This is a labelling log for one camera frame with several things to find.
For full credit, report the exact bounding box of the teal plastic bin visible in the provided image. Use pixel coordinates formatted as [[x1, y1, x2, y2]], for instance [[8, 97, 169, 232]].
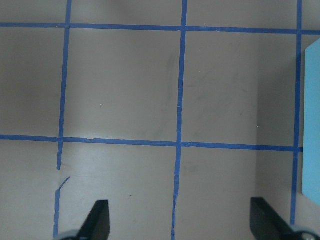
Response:
[[302, 40, 320, 205]]

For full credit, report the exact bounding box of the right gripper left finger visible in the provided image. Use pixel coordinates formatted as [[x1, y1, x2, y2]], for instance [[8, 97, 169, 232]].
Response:
[[77, 200, 111, 240]]

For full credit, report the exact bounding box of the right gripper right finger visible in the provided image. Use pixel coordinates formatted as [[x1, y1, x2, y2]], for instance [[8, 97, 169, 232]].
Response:
[[250, 197, 303, 240]]

